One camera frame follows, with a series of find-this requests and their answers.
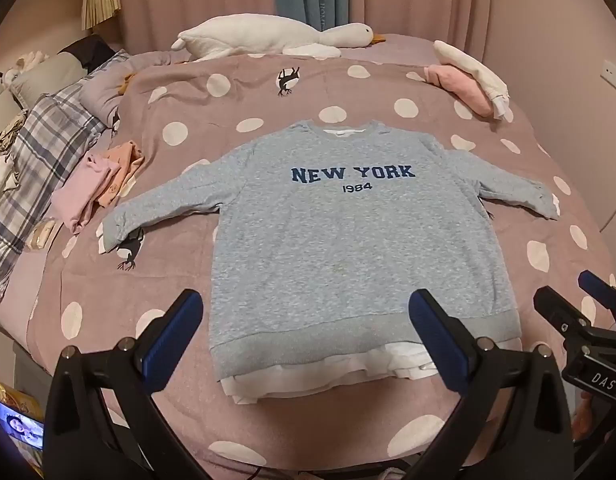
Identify pink curtain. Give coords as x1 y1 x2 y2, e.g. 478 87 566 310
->
100 0 588 86

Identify person's right hand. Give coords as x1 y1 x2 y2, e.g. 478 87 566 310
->
572 391 601 443

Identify dark brown pillow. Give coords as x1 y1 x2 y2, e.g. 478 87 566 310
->
58 35 116 73

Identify lilac checked pillow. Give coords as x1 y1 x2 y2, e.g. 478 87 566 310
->
80 50 139 126

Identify pink polka dot blanket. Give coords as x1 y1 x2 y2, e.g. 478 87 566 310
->
25 35 616 480

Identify yellow fringe tassel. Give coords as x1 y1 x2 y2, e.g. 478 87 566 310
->
82 0 123 31

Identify floral patterned cloth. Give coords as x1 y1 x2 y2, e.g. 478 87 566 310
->
0 110 27 153

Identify phone with lit screen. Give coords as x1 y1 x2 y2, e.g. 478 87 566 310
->
0 399 45 452

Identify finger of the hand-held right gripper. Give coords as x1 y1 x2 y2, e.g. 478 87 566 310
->
578 270 616 311
532 287 593 346

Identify yellow packet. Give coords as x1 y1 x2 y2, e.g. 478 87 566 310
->
0 377 41 418

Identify white folded garment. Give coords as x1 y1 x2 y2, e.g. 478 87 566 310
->
433 40 510 121

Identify orange folded clothes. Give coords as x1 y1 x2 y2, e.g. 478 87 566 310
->
97 141 146 208

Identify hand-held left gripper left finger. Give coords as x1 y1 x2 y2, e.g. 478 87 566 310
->
42 288 205 480

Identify pink folded garment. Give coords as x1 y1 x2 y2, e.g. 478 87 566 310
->
424 64 494 118

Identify white goose plush toy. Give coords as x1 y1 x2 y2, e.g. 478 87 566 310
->
170 13 387 62

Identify light pink folded clothes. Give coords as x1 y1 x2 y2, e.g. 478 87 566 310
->
50 154 120 235

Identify grey printed sweatshirt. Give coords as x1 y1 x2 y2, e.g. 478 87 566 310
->
97 120 561 406

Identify plaid quilt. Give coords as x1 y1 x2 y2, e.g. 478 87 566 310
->
0 82 109 301

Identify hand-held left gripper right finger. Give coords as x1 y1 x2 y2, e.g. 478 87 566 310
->
403 288 574 480

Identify grey pillow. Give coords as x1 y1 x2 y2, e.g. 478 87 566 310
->
10 52 89 108

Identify white cloth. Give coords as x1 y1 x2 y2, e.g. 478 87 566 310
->
0 152 19 201

